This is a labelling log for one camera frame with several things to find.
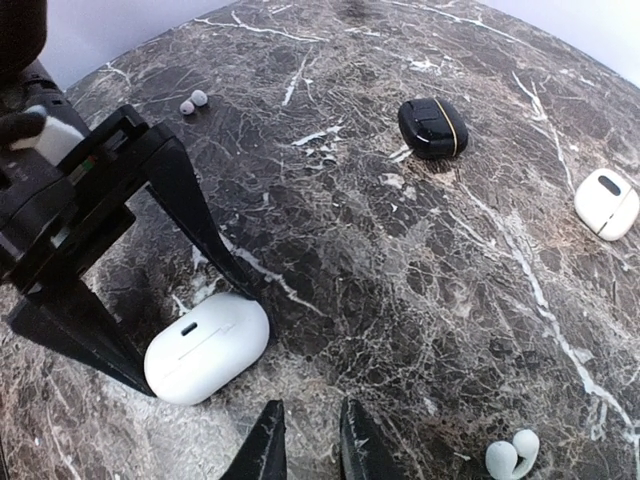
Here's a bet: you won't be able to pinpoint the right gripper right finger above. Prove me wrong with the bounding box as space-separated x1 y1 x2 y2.
339 397 400 480

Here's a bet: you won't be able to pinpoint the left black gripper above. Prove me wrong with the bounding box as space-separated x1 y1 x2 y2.
1 105 259 397

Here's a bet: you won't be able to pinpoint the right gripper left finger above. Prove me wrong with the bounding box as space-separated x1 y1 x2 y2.
220 400 287 480

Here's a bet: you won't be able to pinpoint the white oval charging case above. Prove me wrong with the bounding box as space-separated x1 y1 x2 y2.
144 292 270 406

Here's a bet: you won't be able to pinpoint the white bud earbud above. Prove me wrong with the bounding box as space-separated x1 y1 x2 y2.
485 429 540 480
179 90 208 116

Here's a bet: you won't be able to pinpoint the black round charging case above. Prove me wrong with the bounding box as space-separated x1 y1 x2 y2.
398 97 469 160

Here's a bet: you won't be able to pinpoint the beige gold-rimmed charging case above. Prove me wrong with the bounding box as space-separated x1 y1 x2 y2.
574 168 639 242

